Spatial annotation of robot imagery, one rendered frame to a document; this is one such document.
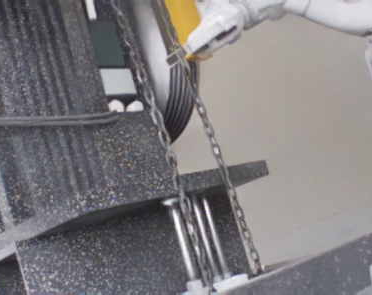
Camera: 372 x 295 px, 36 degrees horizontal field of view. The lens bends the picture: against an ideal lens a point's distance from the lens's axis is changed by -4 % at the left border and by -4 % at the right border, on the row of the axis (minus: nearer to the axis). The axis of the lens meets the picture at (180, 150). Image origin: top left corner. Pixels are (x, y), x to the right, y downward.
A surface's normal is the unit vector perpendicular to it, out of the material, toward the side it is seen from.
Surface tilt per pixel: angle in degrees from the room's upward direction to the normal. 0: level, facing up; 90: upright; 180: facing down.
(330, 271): 83
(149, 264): 90
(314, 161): 90
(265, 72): 90
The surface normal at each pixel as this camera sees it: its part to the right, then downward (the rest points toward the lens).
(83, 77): 0.65, -0.32
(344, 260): 0.47, -0.41
